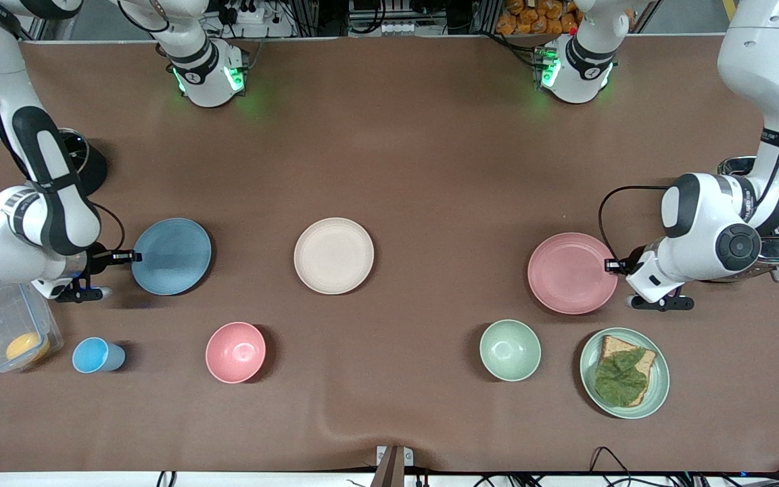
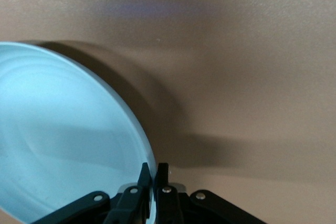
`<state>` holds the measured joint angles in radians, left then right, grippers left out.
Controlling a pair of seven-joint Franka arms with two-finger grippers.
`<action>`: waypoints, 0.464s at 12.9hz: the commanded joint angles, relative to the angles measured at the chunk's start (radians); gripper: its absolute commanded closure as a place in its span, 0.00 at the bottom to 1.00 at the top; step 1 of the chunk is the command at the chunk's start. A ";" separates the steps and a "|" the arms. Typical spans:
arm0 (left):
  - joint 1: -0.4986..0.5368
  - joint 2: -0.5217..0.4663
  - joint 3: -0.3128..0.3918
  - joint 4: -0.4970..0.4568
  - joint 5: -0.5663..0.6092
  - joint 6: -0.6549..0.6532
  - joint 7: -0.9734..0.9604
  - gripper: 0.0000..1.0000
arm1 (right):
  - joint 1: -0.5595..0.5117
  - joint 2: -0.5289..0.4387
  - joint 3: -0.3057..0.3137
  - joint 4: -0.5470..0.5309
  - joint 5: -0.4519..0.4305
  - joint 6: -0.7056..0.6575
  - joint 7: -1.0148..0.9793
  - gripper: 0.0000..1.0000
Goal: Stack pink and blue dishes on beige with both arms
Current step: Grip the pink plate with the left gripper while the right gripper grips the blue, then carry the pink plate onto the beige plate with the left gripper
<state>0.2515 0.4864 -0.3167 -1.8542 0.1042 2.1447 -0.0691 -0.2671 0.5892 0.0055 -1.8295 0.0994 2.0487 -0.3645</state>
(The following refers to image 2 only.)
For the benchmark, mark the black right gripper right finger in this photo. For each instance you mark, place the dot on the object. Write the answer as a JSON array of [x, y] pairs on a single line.
[[165, 205]]

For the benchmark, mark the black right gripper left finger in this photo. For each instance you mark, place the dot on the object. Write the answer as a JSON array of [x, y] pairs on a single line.
[[131, 208]]

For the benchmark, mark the blue shallow bowl plate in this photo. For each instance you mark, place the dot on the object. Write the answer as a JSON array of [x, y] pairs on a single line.
[[65, 129]]

